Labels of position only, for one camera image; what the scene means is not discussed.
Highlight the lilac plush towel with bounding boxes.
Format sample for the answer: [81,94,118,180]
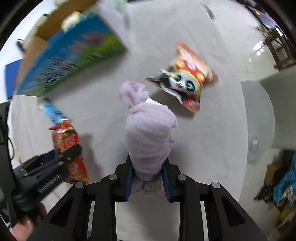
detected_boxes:
[119,81,178,196]

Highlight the blue wafer packet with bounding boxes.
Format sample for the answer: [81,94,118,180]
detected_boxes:
[38,98,68,125]

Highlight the orange panda snack bag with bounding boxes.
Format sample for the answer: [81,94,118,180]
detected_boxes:
[145,42,218,113]

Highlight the blue mat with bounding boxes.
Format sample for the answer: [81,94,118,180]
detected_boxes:
[4,59,22,99]

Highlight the open cardboard box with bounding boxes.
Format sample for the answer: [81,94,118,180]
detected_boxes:
[16,1,127,96]

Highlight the grey table cloth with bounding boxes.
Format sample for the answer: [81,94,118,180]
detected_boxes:
[10,1,247,240]

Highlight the person's left hand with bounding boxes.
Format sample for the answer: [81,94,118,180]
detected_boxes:
[11,202,47,241]

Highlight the dark wooden chair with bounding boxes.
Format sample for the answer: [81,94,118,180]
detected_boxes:
[256,25,295,71]

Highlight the grey chair seat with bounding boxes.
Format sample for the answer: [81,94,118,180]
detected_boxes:
[241,66,295,163]

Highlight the red snack bag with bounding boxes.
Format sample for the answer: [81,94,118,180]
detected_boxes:
[48,117,90,185]

